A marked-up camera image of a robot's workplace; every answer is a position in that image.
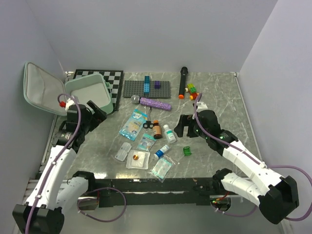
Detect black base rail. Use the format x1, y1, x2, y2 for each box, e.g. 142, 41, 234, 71
79, 177, 228, 208

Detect mint green medicine case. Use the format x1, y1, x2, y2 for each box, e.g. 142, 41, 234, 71
23, 62, 114, 116

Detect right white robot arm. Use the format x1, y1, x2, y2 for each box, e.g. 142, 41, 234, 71
174, 110, 299, 224

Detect blue wipes packet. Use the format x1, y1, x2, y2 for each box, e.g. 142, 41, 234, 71
119, 109, 147, 141

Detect black white chessboard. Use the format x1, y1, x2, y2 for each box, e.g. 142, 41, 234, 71
73, 69, 124, 111

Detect teal band-aid bag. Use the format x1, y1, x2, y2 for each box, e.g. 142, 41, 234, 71
149, 156, 176, 182

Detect clear plaster packet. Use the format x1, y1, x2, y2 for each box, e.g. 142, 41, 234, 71
114, 142, 132, 162

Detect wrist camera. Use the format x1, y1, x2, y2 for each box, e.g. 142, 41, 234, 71
58, 99, 77, 112
194, 101, 208, 112

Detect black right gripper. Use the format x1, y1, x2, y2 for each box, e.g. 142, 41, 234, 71
174, 115, 210, 140

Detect purple building brick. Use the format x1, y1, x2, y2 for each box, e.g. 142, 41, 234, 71
154, 80, 161, 89

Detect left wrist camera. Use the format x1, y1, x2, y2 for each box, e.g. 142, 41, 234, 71
58, 99, 77, 112

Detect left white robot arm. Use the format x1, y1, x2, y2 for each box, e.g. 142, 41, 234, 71
12, 100, 107, 234

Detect purple glitter microphone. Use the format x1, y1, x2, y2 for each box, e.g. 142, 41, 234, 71
131, 95, 172, 111

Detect blue white bandage roll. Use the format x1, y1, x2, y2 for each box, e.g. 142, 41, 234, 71
154, 145, 170, 159

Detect white green-label bottle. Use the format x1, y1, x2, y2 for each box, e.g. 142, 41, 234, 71
163, 124, 176, 144

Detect small black scissors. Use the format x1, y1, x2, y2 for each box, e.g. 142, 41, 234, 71
143, 107, 153, 129

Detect blue-topped small bag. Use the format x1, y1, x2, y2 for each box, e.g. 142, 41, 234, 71
137, 133, 156, 152

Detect brown orange-cap medicine bottle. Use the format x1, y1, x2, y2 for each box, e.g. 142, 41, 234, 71
152, 120, 162, 139

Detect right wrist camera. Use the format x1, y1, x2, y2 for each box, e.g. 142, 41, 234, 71
194, 101, 208, 112

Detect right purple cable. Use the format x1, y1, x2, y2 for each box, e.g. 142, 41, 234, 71
193, 92, 312, 221

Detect blue brick stack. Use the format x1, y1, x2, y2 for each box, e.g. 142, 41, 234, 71
143, 76, 150, 94

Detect grey building baseplate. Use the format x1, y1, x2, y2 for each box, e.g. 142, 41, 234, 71
122, 80, 171, 99

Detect white gauze packet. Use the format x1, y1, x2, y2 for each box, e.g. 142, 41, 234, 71
126, 150, 150, 170

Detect colourful brick toy car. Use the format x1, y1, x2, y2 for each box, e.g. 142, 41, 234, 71
185, 83, 199, 100

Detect green plastic clip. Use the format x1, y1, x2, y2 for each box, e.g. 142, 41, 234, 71
183, 146, 192, 156

